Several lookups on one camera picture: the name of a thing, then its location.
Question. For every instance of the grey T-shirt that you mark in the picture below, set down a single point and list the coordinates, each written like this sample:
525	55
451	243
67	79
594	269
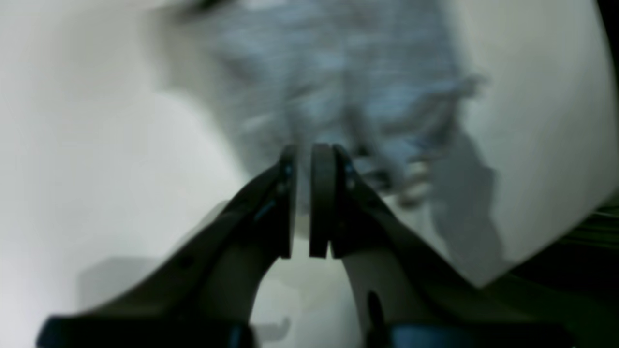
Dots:
382	78

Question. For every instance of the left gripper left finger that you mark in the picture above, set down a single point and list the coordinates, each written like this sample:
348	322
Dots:
203	295

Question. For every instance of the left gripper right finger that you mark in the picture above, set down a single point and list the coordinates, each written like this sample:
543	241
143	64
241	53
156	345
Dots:
406	295

